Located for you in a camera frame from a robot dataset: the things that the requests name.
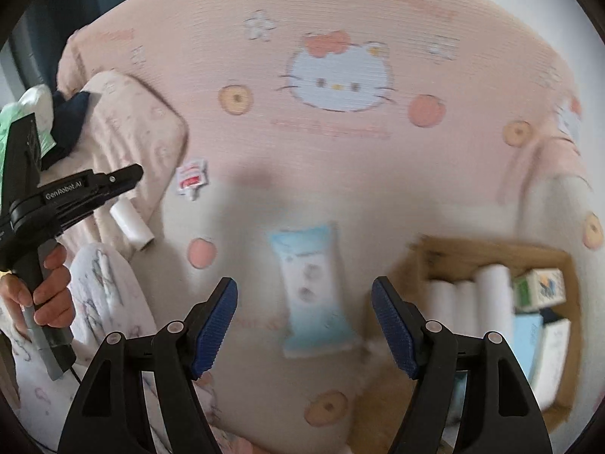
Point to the white printed box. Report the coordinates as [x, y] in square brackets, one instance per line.
[555, 357]

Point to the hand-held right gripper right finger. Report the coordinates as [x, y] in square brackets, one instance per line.
[392, 326]

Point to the red and white sachet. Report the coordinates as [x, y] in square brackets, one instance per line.
[191, 177]

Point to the light blue wipes pack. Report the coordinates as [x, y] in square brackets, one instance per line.
[307, 293]

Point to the white paper tube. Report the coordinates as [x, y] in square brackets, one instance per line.
[440, 310]
[130, 224]
[494, 302]

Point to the dark navy cloth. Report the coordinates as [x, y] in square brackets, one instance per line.
[71, 118]

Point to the brown cardboard box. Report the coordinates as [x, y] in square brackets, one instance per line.
[472, 255]

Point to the light blue box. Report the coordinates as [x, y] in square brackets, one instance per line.
[525, 345]

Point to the pale green cloth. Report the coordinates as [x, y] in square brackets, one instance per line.
[28, 104]

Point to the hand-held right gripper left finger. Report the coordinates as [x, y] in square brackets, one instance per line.
[215, 326]

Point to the dark blue curtain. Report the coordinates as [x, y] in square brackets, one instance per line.
[61, 0]

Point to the green and white cartoon carton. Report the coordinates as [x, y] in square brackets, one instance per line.
[539, 289]

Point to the pink cat print blanket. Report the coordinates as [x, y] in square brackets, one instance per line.
[378, 161]

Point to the person's left hand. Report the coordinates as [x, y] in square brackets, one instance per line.
[56, 293]

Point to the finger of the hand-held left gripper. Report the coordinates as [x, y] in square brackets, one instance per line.
[94, 210]
[118, 177]

